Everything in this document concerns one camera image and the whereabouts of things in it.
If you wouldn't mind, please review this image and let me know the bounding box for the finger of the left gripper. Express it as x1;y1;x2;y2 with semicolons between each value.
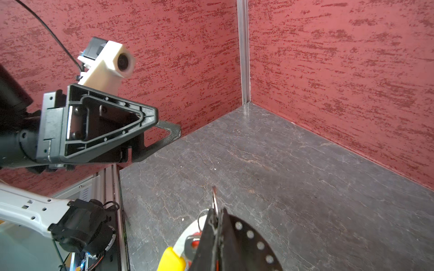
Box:
131;120;182;163

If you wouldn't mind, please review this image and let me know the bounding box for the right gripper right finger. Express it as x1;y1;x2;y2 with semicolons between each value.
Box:
217;208;250;271

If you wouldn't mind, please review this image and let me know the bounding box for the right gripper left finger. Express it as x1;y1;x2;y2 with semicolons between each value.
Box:
189;208;220;271

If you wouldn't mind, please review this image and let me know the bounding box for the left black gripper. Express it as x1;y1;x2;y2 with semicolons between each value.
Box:
36;84;158;168

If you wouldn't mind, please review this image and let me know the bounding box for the red key tag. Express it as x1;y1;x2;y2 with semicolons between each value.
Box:
184;233;201;262

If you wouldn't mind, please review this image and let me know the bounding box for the large perforated keyring yellow segment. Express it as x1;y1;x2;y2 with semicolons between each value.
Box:
156;213;284;271

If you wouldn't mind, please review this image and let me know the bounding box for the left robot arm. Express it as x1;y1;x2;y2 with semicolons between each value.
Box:
1;68;181;256

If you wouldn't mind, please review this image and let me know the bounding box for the aluminium mounting rail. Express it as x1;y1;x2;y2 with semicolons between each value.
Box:
50;164;131;271

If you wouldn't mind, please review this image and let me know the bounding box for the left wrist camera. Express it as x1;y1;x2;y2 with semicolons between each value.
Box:
78;37;136;96

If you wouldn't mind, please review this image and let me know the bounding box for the left aluminium corner post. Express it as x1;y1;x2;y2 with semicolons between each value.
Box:
236;0;251;105

